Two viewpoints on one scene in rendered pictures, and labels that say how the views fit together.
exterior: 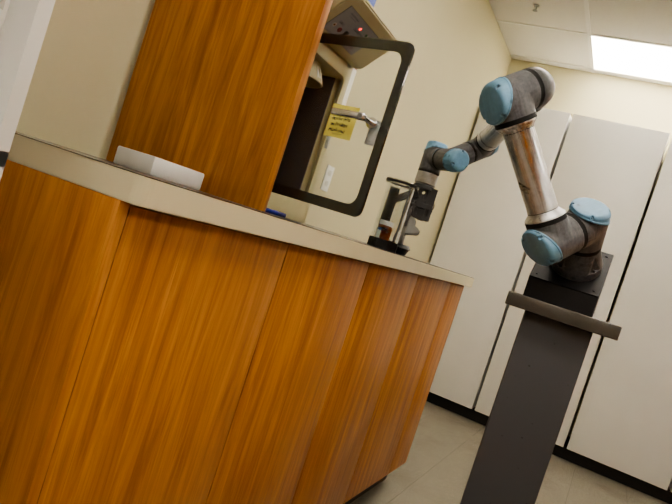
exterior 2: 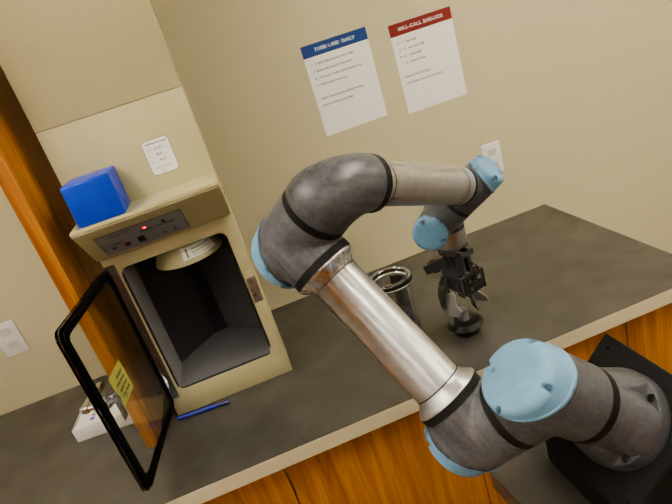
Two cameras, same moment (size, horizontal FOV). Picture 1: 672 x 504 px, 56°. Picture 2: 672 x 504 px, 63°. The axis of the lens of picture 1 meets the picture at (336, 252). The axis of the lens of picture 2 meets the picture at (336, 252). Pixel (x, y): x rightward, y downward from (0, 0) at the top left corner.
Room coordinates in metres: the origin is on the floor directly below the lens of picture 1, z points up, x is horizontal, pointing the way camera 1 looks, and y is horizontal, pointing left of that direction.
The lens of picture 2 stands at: (1.35, -1.08, 1.74)
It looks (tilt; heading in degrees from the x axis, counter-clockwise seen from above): 22 degrees down; 58
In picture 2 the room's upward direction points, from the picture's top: 18 degrees counter-clockwise
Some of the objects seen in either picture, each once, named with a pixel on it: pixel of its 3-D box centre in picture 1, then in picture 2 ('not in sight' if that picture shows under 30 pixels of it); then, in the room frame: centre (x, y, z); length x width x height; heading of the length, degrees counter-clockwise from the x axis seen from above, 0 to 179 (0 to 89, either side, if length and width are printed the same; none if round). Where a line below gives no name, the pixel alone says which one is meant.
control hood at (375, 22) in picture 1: (356, 32); (155, 222); (1.68, 0.13, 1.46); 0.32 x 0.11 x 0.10; 156
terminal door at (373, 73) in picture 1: (333, 120); (124, 375); (1.48, 0.10, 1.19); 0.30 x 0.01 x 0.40; 56
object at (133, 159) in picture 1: (160, 168); (108, 413); (1.43, 0.43, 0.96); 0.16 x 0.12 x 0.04; 151
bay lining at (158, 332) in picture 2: not in sight; (199, 294); (1.76, 0.29, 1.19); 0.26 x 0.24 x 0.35; 156
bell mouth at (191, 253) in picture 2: not in sight; (185, 244); (1.77, 0.26, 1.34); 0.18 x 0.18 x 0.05
